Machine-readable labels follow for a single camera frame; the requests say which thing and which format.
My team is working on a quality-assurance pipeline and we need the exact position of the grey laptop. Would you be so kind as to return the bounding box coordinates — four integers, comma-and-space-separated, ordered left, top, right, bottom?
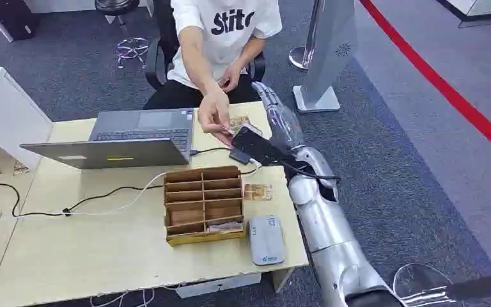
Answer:
19, 108, 195, 170

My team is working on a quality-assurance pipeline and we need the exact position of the black floor box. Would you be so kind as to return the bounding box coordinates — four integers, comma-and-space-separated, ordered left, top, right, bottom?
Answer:
0, 0, 42, 42

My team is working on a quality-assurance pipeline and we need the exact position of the white cabinet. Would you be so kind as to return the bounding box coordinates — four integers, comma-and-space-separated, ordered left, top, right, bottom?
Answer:
0, 67, 54, 171

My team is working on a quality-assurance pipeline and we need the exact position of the white under-desk box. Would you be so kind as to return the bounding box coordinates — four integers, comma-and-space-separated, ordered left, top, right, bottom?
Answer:
175, 272, 263, 300

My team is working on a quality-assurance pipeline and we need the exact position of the black power cable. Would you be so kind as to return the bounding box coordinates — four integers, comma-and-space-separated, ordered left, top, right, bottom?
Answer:
0, 182, 164, 217

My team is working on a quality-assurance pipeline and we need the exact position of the person's left hand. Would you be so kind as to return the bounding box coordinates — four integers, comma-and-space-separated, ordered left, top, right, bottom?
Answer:
217, 62, 245, 93

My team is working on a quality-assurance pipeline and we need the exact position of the person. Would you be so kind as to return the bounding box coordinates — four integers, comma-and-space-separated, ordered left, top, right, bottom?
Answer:
143, 0, 284, 111

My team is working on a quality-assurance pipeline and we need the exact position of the red barrier belt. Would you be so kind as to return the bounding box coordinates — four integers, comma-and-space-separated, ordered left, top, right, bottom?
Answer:
358, 0, 491, 166

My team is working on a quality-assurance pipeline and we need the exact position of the black card reader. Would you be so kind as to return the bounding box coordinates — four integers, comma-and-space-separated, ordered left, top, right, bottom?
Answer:
231, 126, 298, 169

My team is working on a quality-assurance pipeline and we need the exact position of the person's right hand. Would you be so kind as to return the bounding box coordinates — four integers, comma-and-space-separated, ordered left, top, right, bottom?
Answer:
198, 88, 235, 148

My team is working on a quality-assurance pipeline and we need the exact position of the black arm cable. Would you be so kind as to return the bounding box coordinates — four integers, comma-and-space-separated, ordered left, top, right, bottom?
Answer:
283, 160, 342, 203

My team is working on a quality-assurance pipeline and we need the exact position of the white cable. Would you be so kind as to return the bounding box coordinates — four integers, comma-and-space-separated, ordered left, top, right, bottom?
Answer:
0, 171, 169, 218

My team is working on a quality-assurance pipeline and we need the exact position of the grey pocket router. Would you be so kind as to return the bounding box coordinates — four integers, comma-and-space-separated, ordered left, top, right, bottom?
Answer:
247, 214, 287, 267

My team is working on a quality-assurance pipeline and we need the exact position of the chrome base stool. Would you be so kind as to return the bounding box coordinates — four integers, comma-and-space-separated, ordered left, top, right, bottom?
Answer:
95, 0, 150, 70

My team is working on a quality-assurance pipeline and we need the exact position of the wooden compartment card box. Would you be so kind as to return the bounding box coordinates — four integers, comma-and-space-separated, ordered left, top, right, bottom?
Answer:
163, 165, 247, 247

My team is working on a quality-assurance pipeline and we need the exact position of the white kiosk stand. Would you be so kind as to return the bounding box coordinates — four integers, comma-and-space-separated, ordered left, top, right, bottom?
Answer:
292, 0, 359, 114

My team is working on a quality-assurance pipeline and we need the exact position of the black office chair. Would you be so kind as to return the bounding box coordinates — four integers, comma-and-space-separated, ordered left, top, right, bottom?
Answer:
144, 0, 268, 92

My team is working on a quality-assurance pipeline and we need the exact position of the black bar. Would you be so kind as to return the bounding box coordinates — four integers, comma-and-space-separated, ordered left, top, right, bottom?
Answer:
446, 269, 491, 303

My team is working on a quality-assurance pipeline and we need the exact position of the chrome stanchion post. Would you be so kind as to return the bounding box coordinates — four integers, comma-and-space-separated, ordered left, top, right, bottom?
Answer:
288, 0, 326, 71

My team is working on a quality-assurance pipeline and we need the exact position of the black usb cable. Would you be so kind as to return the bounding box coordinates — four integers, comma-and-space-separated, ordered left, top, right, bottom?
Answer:
189, 146, 233, 156

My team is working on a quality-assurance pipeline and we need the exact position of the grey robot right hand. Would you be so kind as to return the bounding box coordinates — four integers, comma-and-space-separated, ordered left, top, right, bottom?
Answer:
251, 81, 306, 151

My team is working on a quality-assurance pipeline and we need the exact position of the white black-trimmed counter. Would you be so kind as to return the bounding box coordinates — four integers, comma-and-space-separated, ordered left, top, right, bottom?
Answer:
435, 0, 491, 29

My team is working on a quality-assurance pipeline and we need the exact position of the clear round disc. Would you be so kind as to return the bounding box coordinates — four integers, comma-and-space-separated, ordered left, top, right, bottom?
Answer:
392, 262, 457, 307

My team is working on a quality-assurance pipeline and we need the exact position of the small black adapter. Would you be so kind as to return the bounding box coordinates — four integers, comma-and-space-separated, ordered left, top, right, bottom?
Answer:
228, 148, 253, 166

